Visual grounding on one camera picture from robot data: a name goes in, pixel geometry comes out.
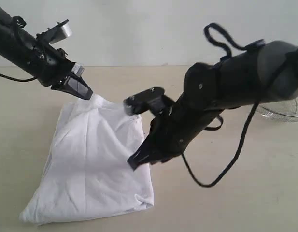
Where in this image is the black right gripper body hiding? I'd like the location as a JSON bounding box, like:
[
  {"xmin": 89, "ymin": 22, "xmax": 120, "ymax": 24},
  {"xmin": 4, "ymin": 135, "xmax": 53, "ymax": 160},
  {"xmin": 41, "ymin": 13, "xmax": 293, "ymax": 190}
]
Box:
[{"xmin": 148, "ymin": 106, "xmax": 190, "ymax": 154}]

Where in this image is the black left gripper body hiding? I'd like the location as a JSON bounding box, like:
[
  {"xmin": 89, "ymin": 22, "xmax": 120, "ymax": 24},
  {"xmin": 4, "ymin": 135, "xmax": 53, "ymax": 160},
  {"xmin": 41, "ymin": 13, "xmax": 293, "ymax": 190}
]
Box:
[{"xmin": 32, "ymin": 48, "xmax": 75, "ymax": 87}]

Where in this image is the white t-shirt red print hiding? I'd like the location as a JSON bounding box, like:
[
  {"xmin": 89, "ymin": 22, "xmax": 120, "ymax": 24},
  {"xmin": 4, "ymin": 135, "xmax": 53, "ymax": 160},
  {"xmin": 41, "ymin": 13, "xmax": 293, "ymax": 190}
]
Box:
[{"xmin": 19, "ymin": 95, "xmax": 154, "ymax": 225}]

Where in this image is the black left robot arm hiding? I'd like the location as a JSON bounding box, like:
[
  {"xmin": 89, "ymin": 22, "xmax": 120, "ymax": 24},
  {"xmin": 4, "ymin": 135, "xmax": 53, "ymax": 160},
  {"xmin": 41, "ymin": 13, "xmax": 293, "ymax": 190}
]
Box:
[{"xmin": 0, "ymin": 7, "xmax": 93, "ymax": 100}]

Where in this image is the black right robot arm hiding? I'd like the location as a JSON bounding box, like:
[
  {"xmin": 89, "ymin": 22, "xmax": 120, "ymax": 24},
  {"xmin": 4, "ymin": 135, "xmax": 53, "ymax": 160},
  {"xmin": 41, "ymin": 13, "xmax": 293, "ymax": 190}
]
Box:
[{"xmin": 124, "ymin": 41, "xmax": 298, "ymax": 169}]

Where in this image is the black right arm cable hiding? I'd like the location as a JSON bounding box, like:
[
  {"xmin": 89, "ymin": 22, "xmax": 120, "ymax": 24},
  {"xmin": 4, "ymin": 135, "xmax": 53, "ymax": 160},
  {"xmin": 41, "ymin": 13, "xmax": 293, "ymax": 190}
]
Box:
[{"xmin": 180, "ymin": 23, "xmax": 298, "ymax": 187}]

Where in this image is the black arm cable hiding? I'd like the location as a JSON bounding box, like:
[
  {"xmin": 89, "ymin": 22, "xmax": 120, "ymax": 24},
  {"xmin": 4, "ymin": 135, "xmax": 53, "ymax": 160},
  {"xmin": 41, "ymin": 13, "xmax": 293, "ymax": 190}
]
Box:
[
  {"xmin": 0, "ymin": 70, "xmax": 37, "ymax": 83},
  {"xmin": 180, "ymin": 23, "xmax": 298, "ymax": 187}
]

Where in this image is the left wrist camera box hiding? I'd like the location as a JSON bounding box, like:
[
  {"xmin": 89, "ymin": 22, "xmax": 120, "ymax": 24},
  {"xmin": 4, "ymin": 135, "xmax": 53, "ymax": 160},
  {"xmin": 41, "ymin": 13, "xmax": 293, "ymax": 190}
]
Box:
[{"xmin": 36, "ymin": 19, "xmax": 72, "ymax": 44}]

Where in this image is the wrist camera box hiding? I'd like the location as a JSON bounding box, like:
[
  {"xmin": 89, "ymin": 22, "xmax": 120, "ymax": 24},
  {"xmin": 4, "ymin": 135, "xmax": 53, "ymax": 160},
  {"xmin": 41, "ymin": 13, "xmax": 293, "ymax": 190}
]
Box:
[
  {"xmin": 123, "ymin": 87, "xmax": 174, "ymax": 116},
  {"xmin": 36, "ymin": 19, "xmax": 72, "ymax": 44}
]

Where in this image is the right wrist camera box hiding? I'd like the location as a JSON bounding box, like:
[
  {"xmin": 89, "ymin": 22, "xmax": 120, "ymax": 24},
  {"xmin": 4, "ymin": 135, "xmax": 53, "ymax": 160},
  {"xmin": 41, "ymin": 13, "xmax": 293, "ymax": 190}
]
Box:
[{"xmin": 123, "ymin": 87, "xmax": 174, "ymax": 116}]

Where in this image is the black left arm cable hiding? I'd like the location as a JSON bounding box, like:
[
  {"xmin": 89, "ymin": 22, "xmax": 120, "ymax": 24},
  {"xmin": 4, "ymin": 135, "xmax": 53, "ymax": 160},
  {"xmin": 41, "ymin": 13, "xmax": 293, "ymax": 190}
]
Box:
[{"xmin": 0, "ymin": 70, "xmax": 37, "ymax": 83}]

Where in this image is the metal wire mesh basket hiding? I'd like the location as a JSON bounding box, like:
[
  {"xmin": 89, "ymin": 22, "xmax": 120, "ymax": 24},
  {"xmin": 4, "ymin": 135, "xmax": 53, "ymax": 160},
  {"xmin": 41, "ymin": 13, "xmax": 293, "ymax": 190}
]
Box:
[{"xmin": 256, "ymin": 97, "xmax": 298, "ymax": 122}]

